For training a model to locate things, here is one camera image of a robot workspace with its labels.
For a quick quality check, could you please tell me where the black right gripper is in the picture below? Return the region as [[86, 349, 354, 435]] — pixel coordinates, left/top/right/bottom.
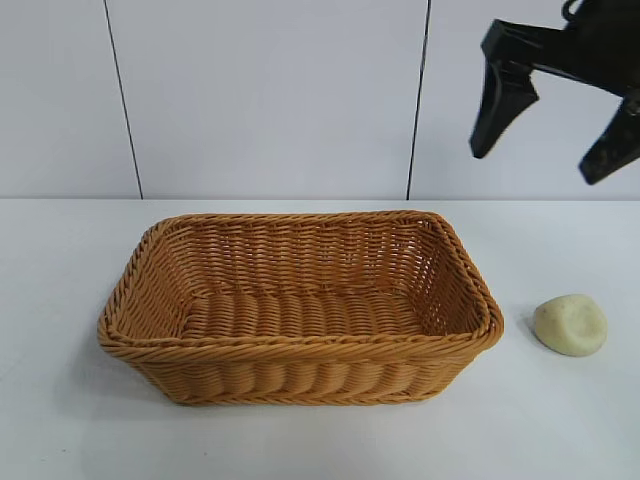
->
[[468, 0, 640, 187]]

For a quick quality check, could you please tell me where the brown woven wicker basket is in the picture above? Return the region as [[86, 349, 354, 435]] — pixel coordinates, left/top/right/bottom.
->
[[96, 209, 506, 408]]

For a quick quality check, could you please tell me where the pale yellow egg yolk pastry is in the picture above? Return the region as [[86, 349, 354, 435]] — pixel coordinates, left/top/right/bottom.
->
[[533, 293, 609, 358]]

